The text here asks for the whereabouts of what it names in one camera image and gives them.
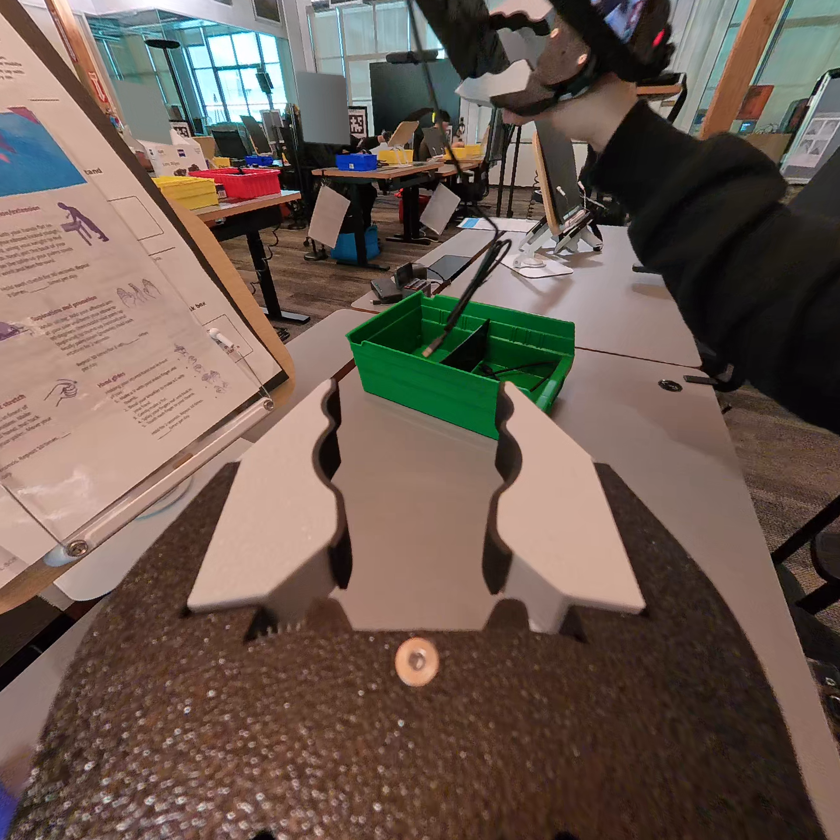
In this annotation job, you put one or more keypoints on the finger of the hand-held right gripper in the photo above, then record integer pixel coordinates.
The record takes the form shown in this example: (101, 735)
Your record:
(499, 85)
(525, 13)

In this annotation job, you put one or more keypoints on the white stand base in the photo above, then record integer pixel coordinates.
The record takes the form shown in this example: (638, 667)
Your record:
(98, 584)

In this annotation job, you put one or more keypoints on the blue bag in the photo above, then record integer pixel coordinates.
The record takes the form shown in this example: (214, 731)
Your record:
(358, 246)

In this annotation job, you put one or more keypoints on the black white marker sign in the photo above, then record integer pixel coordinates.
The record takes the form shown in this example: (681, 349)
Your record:
(357, 124)

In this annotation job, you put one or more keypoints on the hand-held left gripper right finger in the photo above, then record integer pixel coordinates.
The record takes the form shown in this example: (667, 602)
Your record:
(571, 525)

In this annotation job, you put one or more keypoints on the large black wall screen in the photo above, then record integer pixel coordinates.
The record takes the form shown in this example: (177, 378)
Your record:
(400, 92)

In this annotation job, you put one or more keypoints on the wooden display board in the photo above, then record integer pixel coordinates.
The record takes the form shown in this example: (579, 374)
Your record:
(262, 328)

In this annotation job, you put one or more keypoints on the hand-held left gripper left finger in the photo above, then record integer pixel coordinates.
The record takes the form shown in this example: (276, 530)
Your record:
(262, 525)

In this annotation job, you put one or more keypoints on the hanging white paper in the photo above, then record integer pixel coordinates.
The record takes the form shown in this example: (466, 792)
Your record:
(328, 216)
(439, 210)

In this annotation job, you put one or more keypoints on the small yellow storage bin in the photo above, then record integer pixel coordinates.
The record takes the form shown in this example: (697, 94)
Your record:
(397, 156)
(466, 152)

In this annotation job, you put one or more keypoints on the red storage bin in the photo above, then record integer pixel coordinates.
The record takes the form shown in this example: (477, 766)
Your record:
(243, 184)

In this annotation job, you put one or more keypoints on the person's right forearm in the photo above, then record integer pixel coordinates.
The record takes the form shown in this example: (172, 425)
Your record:
(722, 249)

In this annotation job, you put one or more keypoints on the small blue storage bin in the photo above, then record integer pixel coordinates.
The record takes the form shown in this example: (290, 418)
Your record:
(358, 162)

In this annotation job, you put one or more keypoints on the person's right hand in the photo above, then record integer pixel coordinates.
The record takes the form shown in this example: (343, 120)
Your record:
(590, 111)

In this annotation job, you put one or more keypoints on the large white printed sheet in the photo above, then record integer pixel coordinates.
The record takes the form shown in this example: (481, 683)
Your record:
(141, 216)

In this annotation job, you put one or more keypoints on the small black device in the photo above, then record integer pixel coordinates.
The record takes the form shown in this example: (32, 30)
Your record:
(394, 289)

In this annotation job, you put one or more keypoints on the black tablet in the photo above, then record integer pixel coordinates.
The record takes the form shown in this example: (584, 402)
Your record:
(449, 266)

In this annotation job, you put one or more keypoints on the green plastic bin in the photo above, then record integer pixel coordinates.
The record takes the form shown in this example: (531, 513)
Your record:
(420, 394)

